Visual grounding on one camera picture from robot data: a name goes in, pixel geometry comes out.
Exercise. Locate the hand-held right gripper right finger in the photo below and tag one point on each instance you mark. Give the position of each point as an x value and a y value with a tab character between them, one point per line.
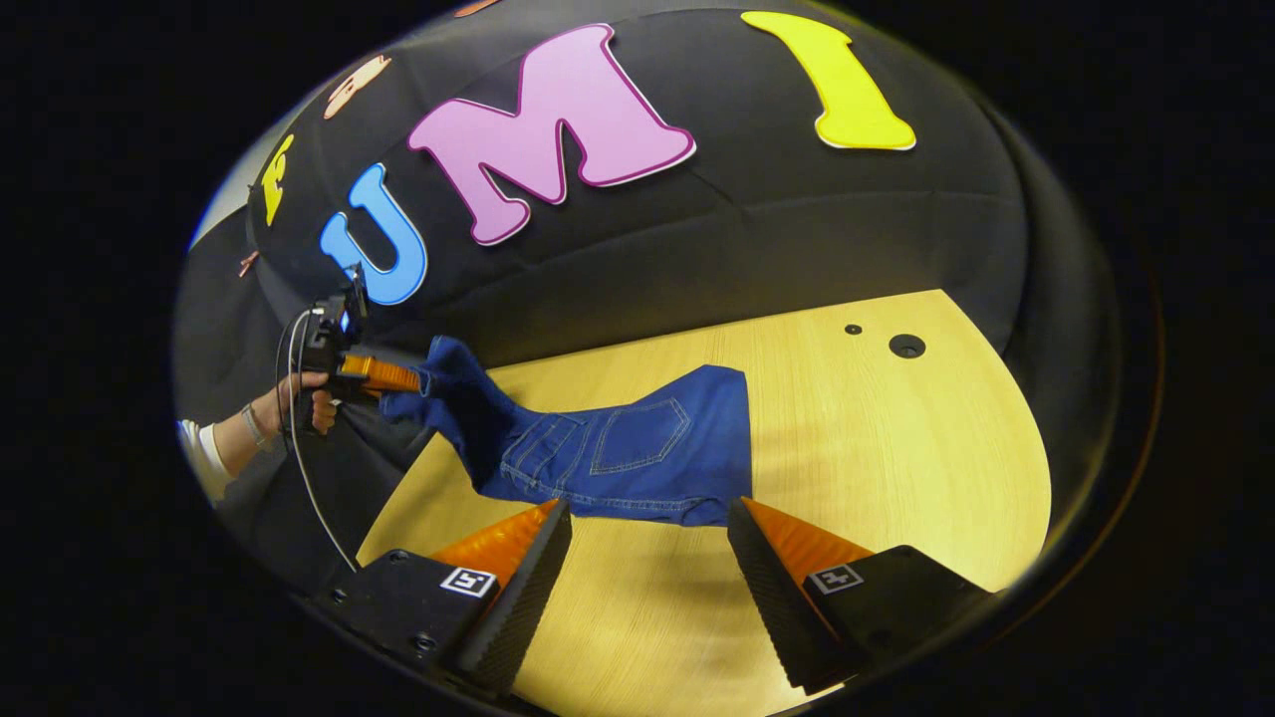
777	607

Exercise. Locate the wrist band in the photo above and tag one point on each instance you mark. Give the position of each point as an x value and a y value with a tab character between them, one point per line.
254	425

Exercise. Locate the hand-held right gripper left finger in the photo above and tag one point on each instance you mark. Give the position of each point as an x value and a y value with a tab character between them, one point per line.
516	617

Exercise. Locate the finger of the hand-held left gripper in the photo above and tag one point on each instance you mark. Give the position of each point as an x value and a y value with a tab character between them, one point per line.
383	374

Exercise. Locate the red clip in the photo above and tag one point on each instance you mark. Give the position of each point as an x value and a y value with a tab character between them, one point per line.
248	264

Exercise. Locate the blue denim jeans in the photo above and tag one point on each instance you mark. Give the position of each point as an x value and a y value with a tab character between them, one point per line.
637	448

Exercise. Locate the black backdrop cloth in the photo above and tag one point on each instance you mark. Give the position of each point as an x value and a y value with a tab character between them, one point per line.
747	229

